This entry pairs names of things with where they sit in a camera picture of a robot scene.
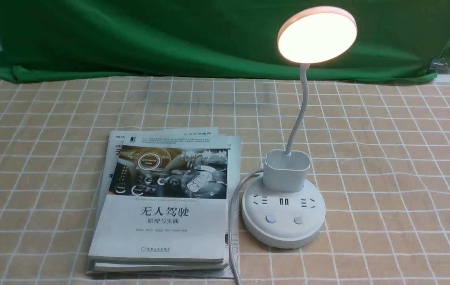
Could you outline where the green backdrop cloth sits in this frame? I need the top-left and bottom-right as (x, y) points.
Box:
(0, 0), (450, 83)

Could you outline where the bottom white book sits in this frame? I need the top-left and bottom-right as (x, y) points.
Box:
(86, 127), (235, 279)

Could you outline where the top white self-driving book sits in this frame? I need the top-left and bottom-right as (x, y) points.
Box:
(88, 135), (242, 264)

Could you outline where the white round desk lamp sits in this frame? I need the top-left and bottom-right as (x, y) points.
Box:
(242, 6), (358, 249)

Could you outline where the white lamp power cable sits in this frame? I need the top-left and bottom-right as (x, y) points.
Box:
(228, 169), (265, 285)

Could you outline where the checkered beige tablecloth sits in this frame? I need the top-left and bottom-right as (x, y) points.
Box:
(0, 77), (450, 285)

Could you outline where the silver binder clip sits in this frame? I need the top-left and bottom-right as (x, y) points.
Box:
(428, 58), (448, 73)

